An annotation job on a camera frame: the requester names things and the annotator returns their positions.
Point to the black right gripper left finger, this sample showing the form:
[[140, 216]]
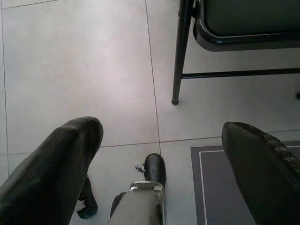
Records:
[[49, 168]]

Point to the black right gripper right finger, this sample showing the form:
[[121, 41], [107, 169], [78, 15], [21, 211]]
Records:
[[264, 173]]

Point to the grey floor mat white line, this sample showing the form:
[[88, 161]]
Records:
[[213, 187]]

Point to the black metal chair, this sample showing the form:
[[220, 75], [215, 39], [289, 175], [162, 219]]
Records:
[[246, 21]]

